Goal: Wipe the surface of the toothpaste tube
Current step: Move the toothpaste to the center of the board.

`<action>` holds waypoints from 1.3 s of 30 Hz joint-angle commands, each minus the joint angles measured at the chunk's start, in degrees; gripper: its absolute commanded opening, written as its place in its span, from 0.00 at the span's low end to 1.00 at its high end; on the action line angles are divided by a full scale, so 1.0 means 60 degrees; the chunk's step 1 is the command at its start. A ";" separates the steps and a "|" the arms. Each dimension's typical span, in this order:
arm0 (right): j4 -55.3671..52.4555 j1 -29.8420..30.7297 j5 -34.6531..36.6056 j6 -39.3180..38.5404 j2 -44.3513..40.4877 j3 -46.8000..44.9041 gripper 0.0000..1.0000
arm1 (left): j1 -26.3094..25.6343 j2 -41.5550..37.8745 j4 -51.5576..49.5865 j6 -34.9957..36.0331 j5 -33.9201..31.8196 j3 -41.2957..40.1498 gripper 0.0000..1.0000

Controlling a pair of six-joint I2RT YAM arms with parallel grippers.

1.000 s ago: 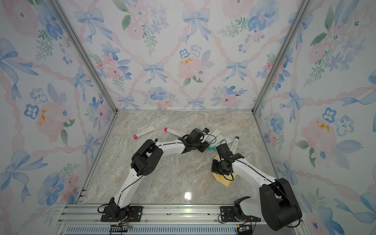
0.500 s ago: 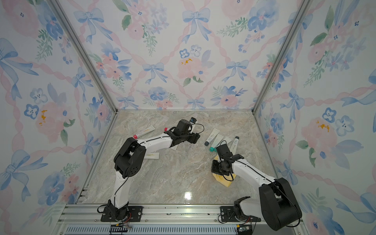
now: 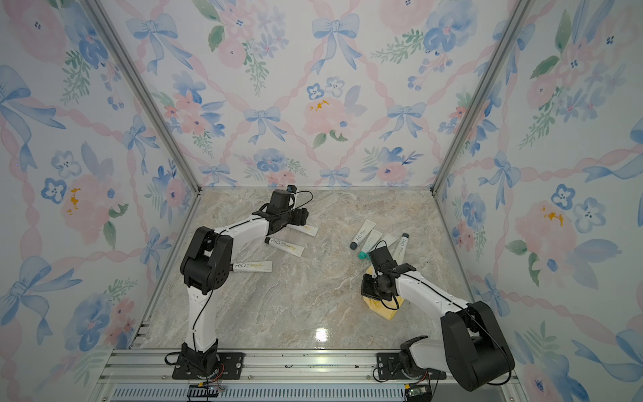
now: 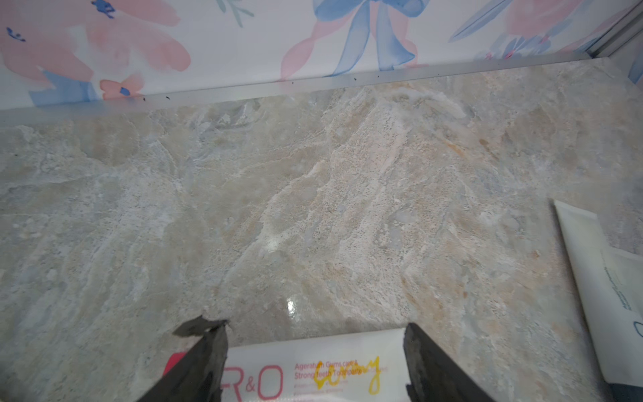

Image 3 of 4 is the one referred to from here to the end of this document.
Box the yellow cleaning cloth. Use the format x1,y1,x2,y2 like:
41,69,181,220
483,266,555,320
363,296,405,321

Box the pink cap toothpaste tube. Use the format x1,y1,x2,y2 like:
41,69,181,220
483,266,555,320
287,224,319,237

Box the teal cap toothpaste tube back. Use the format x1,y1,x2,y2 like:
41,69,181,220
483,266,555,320
358,229,383,260

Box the teal cap toothpaste tube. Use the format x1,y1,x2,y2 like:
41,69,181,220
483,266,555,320
358,229,383,260
378,234,398,248

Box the black cap toothpaste tube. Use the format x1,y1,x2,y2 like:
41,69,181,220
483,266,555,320
264,236,305,257

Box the dark green cap toothpaste tube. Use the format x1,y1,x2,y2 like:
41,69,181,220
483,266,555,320
349,219,376,250

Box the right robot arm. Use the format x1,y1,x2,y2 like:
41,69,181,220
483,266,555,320
361,264,516,391

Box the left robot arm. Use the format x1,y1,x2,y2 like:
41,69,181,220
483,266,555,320
177,185,309,379

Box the toothpaste tube near left arm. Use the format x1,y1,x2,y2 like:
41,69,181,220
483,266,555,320
231,261,272,273

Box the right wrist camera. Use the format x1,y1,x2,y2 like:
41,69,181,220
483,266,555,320
368,246,398,272

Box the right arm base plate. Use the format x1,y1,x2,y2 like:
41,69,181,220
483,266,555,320
374,352,447,382

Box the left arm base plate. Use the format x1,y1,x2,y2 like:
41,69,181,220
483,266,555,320
172,352,246,382

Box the aluminium front rail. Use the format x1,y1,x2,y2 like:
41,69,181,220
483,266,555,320
89,348,527,401

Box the left aluminium frame post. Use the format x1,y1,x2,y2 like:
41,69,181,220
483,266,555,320
80,0,202,194

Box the aluminium frame post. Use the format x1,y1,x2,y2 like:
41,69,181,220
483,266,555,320
80,0,202,194
431,0,532,198

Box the right aluminium frame post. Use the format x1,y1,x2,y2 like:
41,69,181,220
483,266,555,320
431,0,532,198

